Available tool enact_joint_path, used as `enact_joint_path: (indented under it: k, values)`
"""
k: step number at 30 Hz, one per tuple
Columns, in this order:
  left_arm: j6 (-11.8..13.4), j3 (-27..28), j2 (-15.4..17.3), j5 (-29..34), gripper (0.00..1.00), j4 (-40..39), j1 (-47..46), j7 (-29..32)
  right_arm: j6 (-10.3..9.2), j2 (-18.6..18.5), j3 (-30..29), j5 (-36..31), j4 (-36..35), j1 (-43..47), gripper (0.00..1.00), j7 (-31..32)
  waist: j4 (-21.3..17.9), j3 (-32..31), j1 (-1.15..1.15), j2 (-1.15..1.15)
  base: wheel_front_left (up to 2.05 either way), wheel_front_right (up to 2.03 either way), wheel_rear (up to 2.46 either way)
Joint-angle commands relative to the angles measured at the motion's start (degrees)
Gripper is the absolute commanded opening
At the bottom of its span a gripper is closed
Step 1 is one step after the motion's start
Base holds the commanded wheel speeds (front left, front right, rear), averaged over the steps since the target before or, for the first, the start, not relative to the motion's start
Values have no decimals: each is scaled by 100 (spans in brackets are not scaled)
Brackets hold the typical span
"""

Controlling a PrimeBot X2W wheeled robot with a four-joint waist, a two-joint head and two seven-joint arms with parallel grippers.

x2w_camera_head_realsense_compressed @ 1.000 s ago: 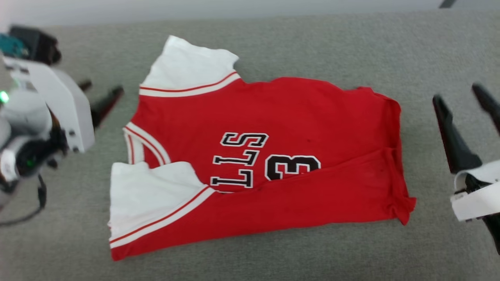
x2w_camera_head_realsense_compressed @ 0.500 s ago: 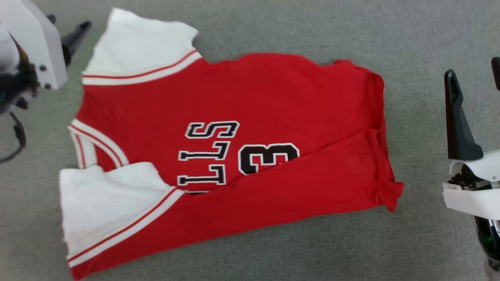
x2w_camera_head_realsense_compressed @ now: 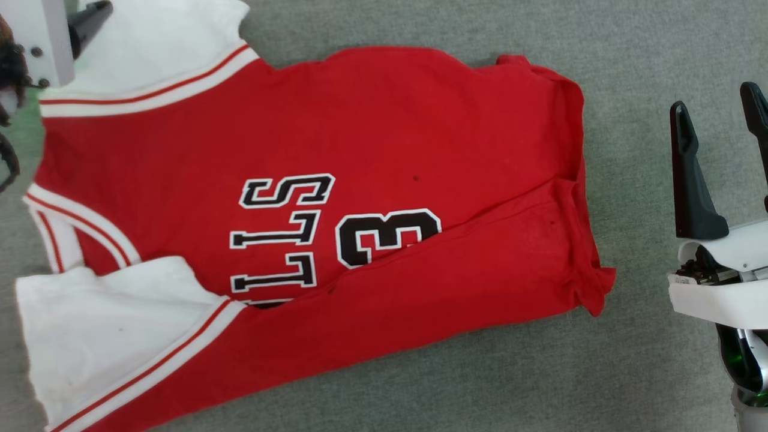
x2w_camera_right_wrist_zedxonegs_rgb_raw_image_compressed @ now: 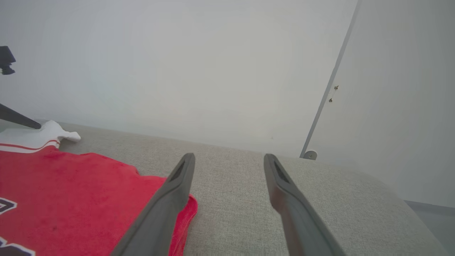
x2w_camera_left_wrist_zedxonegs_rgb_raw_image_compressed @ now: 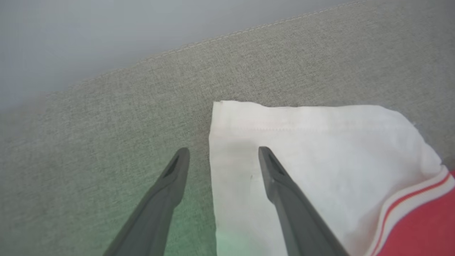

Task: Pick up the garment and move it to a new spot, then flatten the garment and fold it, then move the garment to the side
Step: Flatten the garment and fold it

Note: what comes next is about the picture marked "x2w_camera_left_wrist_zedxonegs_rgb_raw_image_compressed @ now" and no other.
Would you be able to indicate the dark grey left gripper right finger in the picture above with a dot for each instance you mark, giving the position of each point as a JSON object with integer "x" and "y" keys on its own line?
{"x": 295, "y": 213}

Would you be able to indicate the grey fabric sofa seat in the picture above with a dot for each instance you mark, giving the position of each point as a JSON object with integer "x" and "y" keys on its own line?
{"x": 142, "y": 124}

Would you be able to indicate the red and white shirt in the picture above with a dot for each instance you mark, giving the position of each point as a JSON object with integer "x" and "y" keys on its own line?
{"x": 320, "y": 160}

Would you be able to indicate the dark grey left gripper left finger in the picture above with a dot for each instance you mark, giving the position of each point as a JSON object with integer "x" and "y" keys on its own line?
{"x": 156, "y": 213}

